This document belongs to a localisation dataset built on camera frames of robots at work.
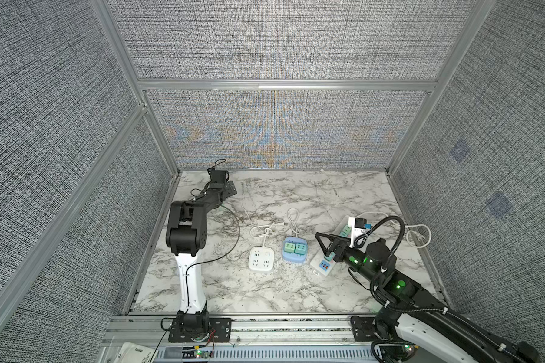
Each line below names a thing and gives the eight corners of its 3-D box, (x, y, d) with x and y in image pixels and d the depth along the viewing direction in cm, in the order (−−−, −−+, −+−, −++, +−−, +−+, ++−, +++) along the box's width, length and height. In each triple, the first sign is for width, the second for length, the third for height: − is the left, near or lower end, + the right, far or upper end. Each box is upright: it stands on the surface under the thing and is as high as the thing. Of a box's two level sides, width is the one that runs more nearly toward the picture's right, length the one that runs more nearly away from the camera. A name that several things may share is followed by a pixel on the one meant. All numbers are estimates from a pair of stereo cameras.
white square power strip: (248, 271, 88) (247, 267, 86) (249, 250, 94) (248, 246, 91) (274, 271, 88) (274, 267, 86) (274, 250, 94) (274, 246, 91)
